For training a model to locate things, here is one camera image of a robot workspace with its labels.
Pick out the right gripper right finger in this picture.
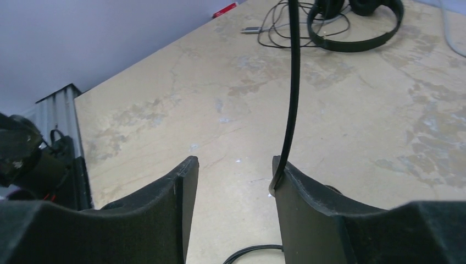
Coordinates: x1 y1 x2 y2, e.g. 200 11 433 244
275 164 465 263

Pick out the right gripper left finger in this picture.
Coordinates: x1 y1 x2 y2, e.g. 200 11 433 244
1 156 199 263

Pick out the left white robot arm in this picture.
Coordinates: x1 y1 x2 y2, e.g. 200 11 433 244
1 113 42 187

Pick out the black over-ear headphones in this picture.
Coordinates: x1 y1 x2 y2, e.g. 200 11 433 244
240 0 405 53

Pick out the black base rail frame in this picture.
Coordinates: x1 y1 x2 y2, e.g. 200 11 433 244
21 84 93 211

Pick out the red tag on wall edge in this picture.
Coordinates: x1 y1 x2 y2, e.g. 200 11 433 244
212 1 238 19

